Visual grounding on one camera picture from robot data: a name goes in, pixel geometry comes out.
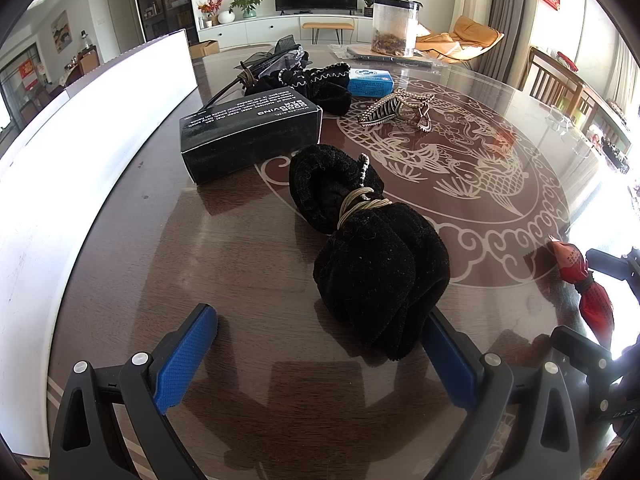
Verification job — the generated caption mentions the wooden bench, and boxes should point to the wooden bench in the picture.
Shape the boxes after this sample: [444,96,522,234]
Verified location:
[302,22,355,44]

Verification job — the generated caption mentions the black odor bar box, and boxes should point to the black odor bar box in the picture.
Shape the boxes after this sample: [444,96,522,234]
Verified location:
[179,87,323,185]

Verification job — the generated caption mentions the clear plastic jar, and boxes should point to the clear plastic jar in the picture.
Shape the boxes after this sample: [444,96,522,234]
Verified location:
[371,0,421,58]

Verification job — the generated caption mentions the small red folding umbrella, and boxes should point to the small red folding umbrella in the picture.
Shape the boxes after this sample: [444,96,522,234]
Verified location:
[548,236,615,349]

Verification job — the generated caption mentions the red flower vase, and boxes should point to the red flower vase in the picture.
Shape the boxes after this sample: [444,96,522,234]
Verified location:
[198,0,224,28]

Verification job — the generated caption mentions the green potted plant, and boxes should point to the green potted plant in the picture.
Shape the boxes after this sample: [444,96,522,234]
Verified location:
[230,0,264,18]

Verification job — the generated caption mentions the black knit stitched pouch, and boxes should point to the black knit stitched pouch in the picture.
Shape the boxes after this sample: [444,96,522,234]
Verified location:
[243,62,352,116]

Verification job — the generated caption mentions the orange lounge chair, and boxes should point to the orange lounge chair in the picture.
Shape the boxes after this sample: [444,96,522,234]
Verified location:
[416,15,504,64]

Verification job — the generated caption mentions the blue white medicine box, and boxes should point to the blue white medicine box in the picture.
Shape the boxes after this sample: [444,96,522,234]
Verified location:
[347,68,394,99]

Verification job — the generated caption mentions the clear eyeglasses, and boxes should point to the clear eyeglasses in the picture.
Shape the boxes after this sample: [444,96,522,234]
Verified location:
[201,67,257,110]

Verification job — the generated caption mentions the white tv cabinet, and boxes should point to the white tv cabinet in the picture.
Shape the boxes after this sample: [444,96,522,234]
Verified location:
[198,14,372,50]

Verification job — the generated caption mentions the white cardboard sorting box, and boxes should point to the white cardboard sorting box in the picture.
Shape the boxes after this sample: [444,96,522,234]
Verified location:
[1,32,196,456]

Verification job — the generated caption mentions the flat tray under jar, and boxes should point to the flat tray under jar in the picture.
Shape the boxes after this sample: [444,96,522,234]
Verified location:
[328,43,442,68]

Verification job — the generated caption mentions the wooden dining chair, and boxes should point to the wooden dining chair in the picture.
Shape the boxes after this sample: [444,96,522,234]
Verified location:
[518,47,600,118]

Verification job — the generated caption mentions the black velvet pouch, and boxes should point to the black velvet pouch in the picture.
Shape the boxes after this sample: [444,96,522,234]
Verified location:
[288,144,450,361]

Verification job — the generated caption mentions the brown cardboard box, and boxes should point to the brown cardboard box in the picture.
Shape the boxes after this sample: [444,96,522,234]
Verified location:
[189,40,220,60]

